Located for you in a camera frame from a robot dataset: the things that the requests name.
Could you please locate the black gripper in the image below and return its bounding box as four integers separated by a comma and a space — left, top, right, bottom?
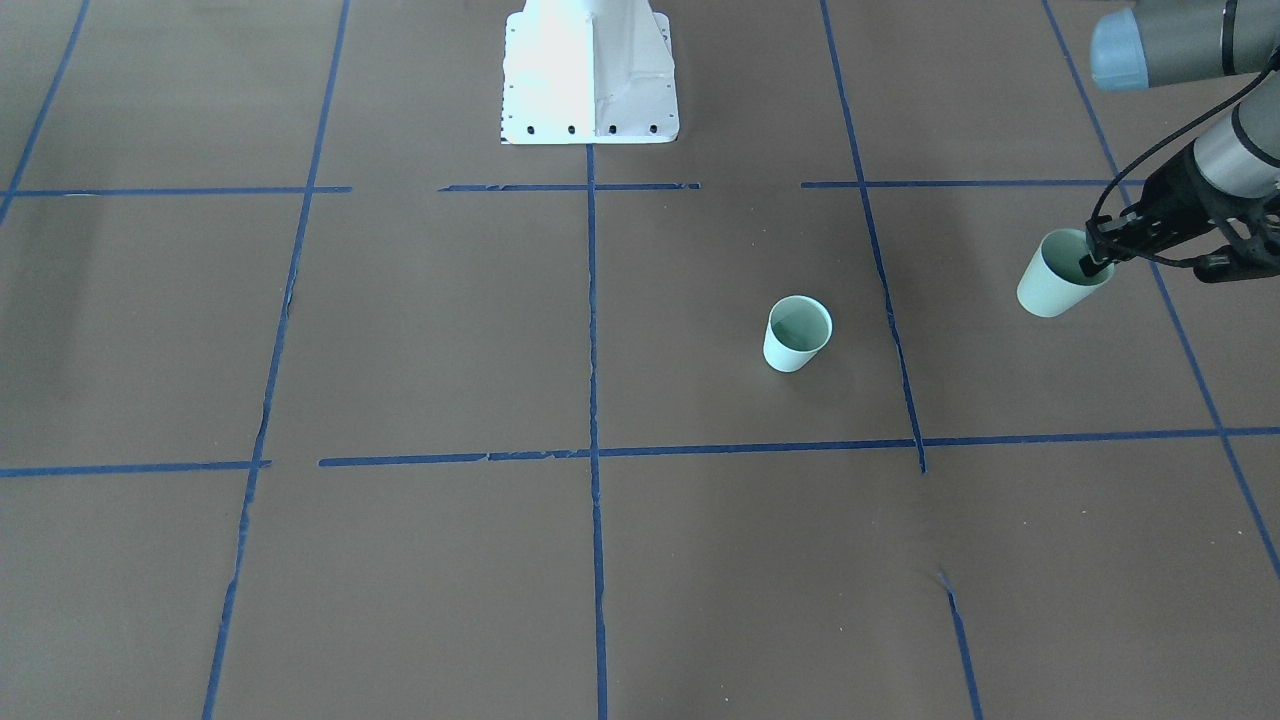
1079, 146, 1222, 278

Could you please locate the mint green cup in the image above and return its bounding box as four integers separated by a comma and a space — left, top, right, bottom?
762, 295, 835, 373
1016, 228, 1115, 318

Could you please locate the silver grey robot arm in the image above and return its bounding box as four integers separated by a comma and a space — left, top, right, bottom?
1078, 1, 1277, 283

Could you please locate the brown paper table cover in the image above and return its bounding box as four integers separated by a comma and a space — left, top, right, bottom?
3, 1, 1277, 719

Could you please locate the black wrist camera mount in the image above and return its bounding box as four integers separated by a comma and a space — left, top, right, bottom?
1193, 193, 1279, 284

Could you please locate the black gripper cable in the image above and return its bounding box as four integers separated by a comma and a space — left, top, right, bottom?
1088, 60, 1280, 269

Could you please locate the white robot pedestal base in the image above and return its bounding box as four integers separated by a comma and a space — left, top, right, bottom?
500, 1, 681, 146

